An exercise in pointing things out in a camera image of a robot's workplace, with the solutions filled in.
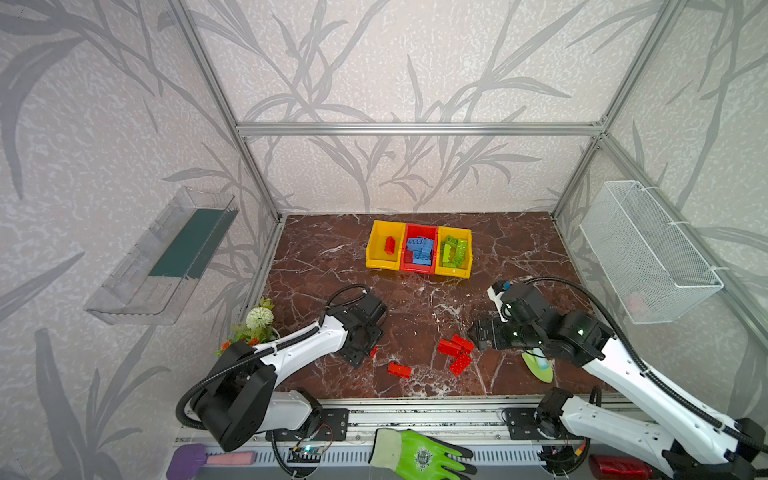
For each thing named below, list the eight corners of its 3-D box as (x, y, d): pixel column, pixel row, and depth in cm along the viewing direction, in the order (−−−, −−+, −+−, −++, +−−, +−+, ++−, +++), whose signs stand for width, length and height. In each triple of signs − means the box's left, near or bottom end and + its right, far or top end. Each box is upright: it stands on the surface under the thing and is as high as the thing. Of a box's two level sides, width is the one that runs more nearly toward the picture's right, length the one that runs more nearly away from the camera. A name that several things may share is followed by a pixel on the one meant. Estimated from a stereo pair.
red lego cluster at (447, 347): (436, 351, 88) (437, 348, 85) (438, 341, 90) (439, 337, 87) (458, 358, 86) (460, 355, 84) (460, 348, 89) (462, 344, 86)
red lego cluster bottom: (458, 377, 83) (459, 375, 81) (449, 368, 85) (449, 365, 83) (472, 362, 86) (473, 360, 84) (462, 353, 87) (463, 350, 86)
